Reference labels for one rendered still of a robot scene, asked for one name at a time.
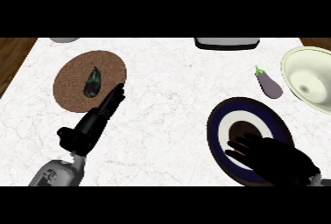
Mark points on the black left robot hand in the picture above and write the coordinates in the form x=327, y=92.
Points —
x=92, y=122

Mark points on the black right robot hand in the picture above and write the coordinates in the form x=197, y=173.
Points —
x=275, y=160

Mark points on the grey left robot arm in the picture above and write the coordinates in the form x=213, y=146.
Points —
x=58, y=173

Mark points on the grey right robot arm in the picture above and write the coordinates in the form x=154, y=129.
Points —
x=323, y=180

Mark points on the blue and white plate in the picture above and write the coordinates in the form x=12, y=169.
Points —
x=241, y=116

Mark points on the pale cream bowl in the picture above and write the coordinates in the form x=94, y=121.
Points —
x=311, y=78

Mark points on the dark green cucumber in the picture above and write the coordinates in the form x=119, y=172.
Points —
x=92, y=83

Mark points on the round brown cork placemat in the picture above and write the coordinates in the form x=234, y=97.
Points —
x=89, y=81

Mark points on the purple eggplant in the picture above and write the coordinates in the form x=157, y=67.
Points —
x=269, y=84

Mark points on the grey round object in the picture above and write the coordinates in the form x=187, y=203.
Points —
x=64, y=39

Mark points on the black and grey appliance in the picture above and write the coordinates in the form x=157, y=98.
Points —
x=227, y=43

